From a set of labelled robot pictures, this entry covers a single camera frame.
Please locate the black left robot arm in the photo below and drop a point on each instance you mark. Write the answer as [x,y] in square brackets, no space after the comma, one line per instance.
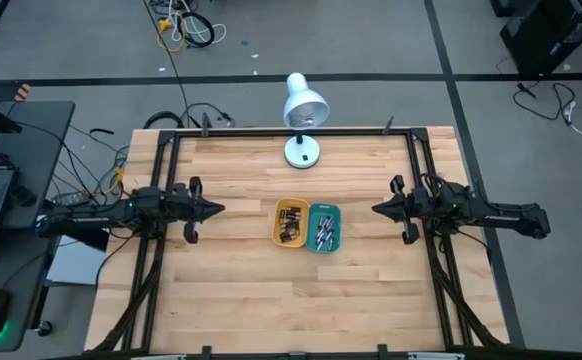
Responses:
[96,215]

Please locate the yellow plastic bin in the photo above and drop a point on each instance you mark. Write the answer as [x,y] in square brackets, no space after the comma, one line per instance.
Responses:
[277,225]

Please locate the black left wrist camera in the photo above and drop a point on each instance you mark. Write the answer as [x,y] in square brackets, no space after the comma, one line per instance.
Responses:
[191,232]

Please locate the black desk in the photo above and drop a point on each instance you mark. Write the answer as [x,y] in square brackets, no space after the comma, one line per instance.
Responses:
[41,150]

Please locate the black power strip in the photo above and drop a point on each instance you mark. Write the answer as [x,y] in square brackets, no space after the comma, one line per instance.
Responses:
[71,199]

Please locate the white desk lamp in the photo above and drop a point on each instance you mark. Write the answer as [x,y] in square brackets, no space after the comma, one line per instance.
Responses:
[303,102]

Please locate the black copper Duracell battery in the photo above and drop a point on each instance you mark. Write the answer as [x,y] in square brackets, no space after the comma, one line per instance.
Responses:
[288,232]
[291,215]
[286,238]
[291,226]
[282,216]
[294,209]

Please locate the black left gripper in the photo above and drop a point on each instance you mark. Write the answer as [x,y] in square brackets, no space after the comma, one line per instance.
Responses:
[181,202]

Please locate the black caster wheel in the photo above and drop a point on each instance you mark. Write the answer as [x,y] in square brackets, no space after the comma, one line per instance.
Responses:
[44,328]

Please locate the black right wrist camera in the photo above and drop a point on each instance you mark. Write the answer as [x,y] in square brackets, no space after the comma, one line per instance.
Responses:
[410,233]

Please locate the white box under desk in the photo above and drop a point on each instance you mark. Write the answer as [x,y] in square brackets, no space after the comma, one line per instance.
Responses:
[76,260]

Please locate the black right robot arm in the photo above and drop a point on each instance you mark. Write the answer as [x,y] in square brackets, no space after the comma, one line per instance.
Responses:
[496,215]

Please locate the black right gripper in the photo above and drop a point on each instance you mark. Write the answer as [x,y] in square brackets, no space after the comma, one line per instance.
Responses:
[413,202]

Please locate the black computer tower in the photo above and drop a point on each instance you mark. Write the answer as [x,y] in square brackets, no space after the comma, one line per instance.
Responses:
[556,35]

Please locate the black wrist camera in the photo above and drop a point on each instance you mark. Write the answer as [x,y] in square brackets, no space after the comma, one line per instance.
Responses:
[191,232]
[410,233]

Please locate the small black desk object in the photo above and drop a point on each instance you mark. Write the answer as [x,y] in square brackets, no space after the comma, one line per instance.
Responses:
[23,196]

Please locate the orange striped object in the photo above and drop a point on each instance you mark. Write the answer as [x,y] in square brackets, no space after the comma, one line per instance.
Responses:
[22,92]

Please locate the teal plastic bin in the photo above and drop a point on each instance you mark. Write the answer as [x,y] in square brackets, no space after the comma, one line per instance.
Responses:
[313,230]

